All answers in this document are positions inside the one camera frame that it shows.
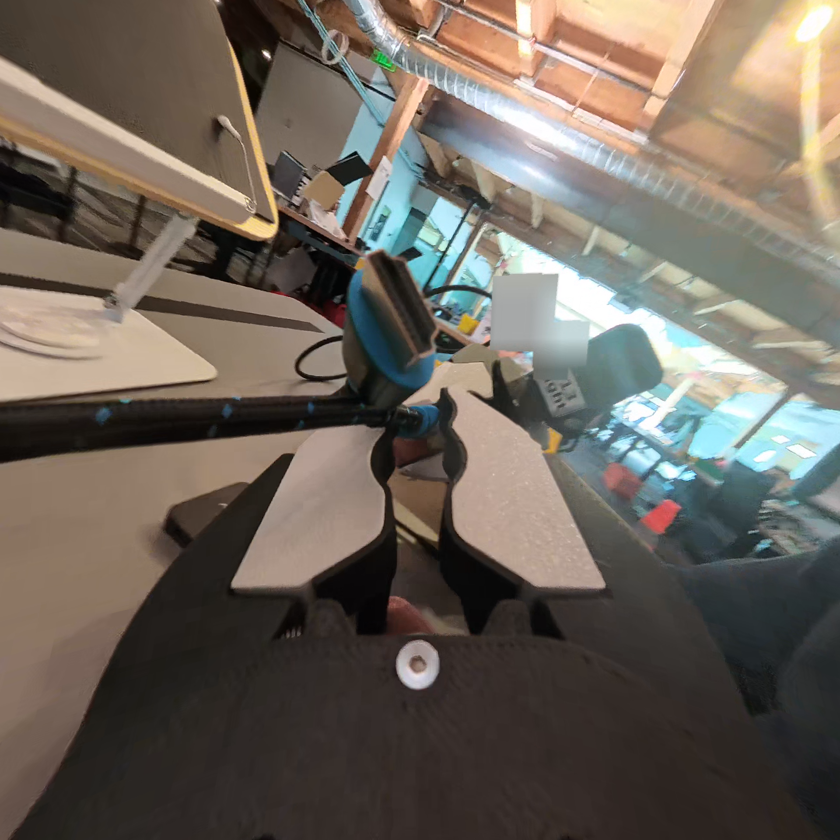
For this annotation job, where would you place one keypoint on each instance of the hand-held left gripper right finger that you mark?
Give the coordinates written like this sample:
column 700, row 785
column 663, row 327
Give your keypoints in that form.
column 518, row 512

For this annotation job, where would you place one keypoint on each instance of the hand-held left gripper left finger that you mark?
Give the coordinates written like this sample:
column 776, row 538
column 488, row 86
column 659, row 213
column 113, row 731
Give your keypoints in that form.
column 315, row 518

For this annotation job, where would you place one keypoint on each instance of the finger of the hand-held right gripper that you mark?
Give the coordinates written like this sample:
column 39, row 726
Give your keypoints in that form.
column 476, row 354
column 459, row 384

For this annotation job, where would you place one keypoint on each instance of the person's right forearm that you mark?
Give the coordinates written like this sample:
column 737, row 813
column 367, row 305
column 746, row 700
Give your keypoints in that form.
column 754, row 604

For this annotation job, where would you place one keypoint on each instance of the person's right hand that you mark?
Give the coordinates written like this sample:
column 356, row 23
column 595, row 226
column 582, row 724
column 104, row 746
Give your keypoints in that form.
column 420, row 449

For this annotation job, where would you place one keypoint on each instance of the person's left hand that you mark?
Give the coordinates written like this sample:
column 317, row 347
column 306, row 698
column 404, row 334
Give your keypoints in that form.
column 410, row 618

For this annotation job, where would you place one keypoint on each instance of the small yellow bin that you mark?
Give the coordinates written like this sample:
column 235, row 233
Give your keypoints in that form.
column 469, row 323

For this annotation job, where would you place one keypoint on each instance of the red jacket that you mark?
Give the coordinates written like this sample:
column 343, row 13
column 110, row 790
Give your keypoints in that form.
column 620, row 479

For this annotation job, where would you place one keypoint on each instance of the coral bag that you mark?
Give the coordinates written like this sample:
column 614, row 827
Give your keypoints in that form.
column 659, row 515

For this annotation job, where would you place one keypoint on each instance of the white paper sign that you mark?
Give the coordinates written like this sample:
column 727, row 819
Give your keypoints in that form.
column 379, row 177

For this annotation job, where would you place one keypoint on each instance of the wooden pillar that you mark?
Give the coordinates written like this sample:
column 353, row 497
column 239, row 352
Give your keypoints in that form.
column 387, row 151

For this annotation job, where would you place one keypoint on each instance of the white folding stand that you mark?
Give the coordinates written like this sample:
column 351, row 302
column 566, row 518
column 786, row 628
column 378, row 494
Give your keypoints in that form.
column 131, row 361

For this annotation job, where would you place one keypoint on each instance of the green exit sign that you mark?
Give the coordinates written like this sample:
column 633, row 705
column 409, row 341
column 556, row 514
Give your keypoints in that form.
column 384, row 61

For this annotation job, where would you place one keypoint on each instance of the wooden-edged black board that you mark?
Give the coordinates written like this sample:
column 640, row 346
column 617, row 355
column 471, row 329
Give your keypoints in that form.
column 131, row 65

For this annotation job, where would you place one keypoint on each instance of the silver air duct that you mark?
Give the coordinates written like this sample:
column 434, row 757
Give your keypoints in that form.
column 590, row 144

